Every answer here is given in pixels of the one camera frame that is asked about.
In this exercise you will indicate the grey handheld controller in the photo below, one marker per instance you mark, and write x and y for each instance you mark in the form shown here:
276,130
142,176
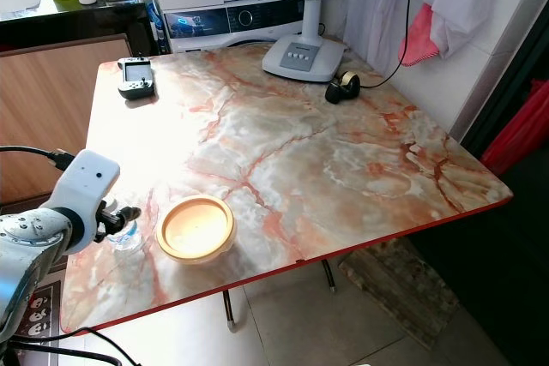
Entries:
137,79

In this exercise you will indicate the red fabric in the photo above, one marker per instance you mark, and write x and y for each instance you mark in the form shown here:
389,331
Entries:
519,126

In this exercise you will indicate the brown wooden cabinet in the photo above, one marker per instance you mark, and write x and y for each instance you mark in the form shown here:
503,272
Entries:
51,100

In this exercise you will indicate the yellow round bowl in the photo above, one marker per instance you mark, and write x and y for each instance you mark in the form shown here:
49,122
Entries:
196,227

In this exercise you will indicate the white washing machine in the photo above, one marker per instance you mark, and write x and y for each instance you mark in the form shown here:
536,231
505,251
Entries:
232,19

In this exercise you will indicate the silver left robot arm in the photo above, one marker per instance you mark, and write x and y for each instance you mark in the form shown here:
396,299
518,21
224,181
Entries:
21,272

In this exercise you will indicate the grey black table fan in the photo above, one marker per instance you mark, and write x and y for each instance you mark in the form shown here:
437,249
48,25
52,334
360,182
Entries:
300,53

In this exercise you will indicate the black countertop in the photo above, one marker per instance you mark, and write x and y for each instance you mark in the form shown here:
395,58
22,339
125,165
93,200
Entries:
69,19

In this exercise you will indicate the marble pattern folding table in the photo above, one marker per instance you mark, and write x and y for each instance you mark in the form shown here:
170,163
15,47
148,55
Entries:
309,152

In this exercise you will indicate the patterned floor mat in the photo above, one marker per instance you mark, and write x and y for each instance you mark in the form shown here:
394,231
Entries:
41,314

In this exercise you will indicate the brown woven doormat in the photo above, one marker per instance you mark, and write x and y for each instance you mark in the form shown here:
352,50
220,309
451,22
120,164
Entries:
395,284

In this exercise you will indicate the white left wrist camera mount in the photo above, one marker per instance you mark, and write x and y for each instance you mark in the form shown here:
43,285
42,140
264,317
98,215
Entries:
90,182

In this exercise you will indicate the black tape dispenser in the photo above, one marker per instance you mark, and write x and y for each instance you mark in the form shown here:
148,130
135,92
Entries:
343,87

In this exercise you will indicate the pink cloth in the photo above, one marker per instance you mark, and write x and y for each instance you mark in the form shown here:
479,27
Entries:
419,36

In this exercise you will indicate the blue plastic bottle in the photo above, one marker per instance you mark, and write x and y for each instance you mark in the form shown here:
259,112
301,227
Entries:
155,23

